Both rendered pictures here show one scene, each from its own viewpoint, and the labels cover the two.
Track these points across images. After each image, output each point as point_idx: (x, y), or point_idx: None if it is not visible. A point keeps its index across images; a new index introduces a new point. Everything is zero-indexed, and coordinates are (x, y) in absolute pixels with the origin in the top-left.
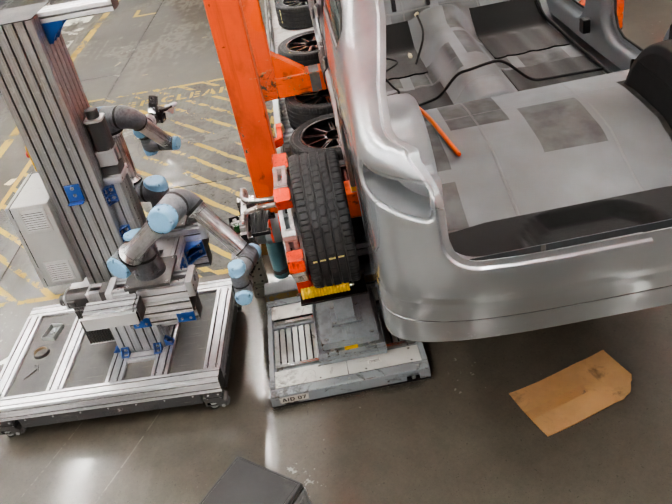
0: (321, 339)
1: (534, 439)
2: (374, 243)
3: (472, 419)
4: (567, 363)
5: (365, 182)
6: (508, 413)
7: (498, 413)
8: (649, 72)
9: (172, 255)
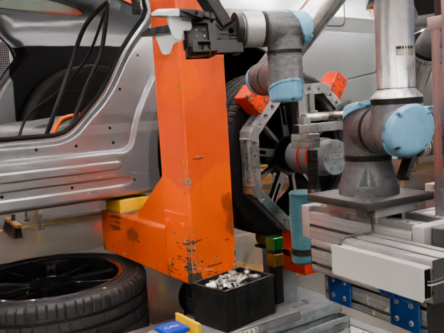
0: (333, 302)
1: (312, 275)
2: (375, 63)
3: (318, 291)
4: None
5: (369, 13)
6: (297, 284)
7: (301, 286)
8: (75, 91)
9: (424, 212)
